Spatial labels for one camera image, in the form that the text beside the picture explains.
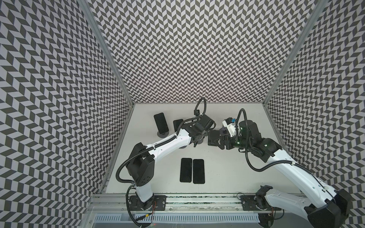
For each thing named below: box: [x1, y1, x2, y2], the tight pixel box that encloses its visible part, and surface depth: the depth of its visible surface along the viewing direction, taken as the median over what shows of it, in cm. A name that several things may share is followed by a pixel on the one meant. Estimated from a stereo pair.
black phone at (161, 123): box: [153, 112, 169, 134], surface depth 95 cm
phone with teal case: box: [192, 159, 206, 184], surface depth 84 cm
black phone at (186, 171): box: [179, 157, 193, 183], surface depth 86 cm
